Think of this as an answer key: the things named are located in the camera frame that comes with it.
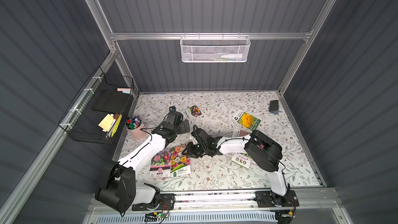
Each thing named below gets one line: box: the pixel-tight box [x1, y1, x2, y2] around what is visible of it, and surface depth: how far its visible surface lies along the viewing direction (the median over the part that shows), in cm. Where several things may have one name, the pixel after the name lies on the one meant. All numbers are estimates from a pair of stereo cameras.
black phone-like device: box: [268, 100, 279, 115], surface depth 110 cm
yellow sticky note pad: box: [97, 113, 115, 132], surface depth 70 cm
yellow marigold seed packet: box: [232, 109, 262, 131], surface depth 107 cm
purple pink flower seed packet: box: [148, 147, 172, 179], surface depth 86 cm
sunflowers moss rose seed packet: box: [189, 104, 203, 118], surface depth 111 cm
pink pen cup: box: [125, 115, 147, 140], surface depth 90 cm
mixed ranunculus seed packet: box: [170, 144, 191, 178], surface depth 86 cm
